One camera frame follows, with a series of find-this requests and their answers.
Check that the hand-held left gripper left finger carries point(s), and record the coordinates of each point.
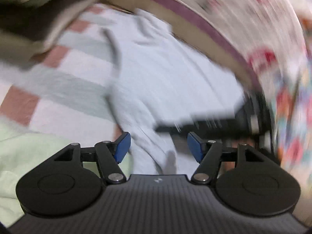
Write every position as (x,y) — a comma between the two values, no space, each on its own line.
(123,147)

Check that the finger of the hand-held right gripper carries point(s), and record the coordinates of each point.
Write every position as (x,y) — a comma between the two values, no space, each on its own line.
(195,126)

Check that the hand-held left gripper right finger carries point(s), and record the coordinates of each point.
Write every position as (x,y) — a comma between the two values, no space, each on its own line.
(195,147)

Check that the light grey shirt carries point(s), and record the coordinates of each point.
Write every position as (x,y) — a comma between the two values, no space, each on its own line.
(170,78)

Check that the colourful patchwork quilt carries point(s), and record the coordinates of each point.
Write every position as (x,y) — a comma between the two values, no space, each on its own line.
(292,126)

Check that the person's light green clothing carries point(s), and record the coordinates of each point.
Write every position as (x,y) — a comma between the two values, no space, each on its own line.
(29,151)

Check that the printed checkered floor mat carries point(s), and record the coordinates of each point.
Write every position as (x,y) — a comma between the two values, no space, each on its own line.
(73,65)

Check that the white quilted bear bedspread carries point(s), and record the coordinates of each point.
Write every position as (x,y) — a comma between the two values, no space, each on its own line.
(243,17)

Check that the dark green folded garment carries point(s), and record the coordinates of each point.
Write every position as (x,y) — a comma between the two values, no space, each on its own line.
(29,19)

